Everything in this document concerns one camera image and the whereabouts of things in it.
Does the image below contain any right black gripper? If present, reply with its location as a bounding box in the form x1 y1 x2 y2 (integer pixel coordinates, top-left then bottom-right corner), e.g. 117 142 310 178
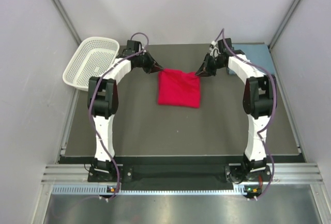
195 53 226 78

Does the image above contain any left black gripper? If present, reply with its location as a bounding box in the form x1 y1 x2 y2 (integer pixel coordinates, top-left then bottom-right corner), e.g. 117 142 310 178
134 50 163 73

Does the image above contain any red t shirt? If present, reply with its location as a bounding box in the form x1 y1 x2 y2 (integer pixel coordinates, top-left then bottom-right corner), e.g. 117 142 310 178
157 69 201 108

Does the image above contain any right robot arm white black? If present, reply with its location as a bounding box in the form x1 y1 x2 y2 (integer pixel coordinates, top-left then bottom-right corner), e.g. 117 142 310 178
195 38 277 181

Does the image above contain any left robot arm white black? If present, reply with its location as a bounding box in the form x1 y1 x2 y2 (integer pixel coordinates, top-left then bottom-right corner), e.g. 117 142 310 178
87 40 163 181

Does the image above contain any folded blue t shirt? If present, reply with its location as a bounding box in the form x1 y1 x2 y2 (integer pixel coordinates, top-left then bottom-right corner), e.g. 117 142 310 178
233 43 275 74

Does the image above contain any white perforated plastic basket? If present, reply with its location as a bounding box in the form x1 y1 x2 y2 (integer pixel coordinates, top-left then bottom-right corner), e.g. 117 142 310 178
63 37 120 91

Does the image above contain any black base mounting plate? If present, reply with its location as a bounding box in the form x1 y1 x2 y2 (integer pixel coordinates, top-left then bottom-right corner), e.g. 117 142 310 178
87 156 274 184

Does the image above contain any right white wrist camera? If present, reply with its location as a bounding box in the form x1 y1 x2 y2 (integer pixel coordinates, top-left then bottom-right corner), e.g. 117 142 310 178
209 41 218 52

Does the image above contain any grey slotted cable duct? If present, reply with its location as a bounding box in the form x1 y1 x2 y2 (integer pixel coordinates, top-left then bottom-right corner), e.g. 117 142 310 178
51 184 262 196

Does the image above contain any aluminium frame rail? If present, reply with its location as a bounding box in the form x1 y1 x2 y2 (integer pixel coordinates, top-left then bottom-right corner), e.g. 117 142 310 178
41 163 323 184

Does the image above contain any right aluminium corner post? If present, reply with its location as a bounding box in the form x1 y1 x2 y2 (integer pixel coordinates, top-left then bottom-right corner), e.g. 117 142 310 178
268 0 302 52

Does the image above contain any aluminium corner post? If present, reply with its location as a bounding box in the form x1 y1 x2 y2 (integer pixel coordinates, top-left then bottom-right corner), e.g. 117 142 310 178
51 0 82 45
268 0 302 52

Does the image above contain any left aluminium corner post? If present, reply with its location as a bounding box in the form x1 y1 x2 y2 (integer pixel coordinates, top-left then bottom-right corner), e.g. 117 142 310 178
51 0 82 45

